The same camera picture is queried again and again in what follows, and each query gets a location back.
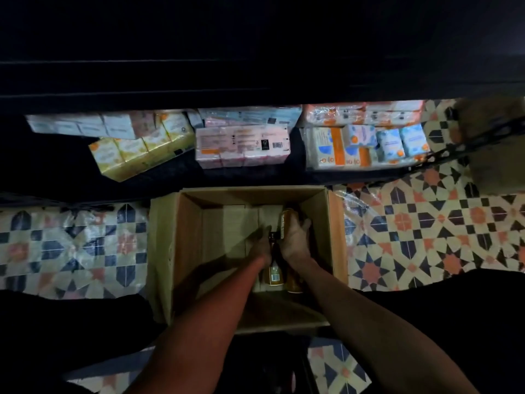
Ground person's left forearm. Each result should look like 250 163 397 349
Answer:
127 258 272 394

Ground stack of pink white boxes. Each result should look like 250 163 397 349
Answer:
195 124 292 169

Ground row of pale pink packets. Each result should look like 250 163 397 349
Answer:
302 100 426 128

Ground printed cardboard box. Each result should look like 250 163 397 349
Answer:
148 185 349 335

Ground carton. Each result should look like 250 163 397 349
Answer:
455 94 525 195

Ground person's right forearm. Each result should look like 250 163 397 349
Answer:
287 254 481 394

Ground person's left hand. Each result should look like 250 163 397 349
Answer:
246 234 273 271

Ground flat white packet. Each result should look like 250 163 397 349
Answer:
187 106 303 128

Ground tissue packs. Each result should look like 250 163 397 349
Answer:
89 114 198 183

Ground black plastic stool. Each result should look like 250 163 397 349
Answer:
221 332 321 394

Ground person's right hand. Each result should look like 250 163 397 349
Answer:
277 211 317 263

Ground Oatside bottle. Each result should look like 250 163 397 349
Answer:
279 207 305 294
264 229 287 292

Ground black metal shelf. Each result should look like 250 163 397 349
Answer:
0 0 525 206

